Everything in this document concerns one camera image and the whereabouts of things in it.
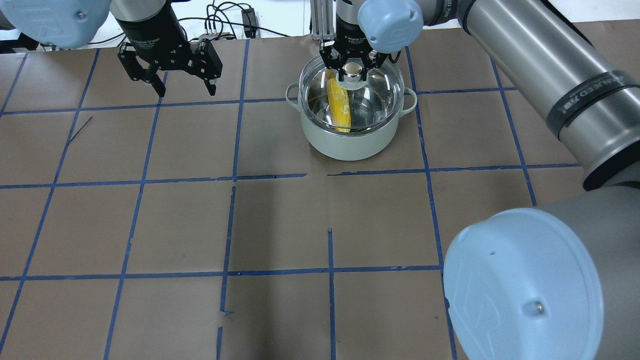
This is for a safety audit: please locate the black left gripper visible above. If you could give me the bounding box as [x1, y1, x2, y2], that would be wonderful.
[118, 7, 223, 98]

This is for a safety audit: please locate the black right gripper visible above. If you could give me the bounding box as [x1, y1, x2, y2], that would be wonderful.
[320, 15, 390, 82]

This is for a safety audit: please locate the yellow corn cob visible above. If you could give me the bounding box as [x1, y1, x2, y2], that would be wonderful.
[326, 77, 352, 133]

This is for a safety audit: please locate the glass pot lid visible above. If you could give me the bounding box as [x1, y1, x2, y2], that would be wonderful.
[298, 55, 414, 136]

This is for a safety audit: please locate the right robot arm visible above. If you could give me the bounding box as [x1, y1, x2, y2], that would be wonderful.
[329, 164, 639, 360]

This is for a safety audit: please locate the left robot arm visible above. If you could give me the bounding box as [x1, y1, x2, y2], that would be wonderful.
[0, 0, 223, 97]

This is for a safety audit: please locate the steel pot with handles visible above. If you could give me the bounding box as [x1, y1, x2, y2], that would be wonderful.
[286, 61, 418, 161]

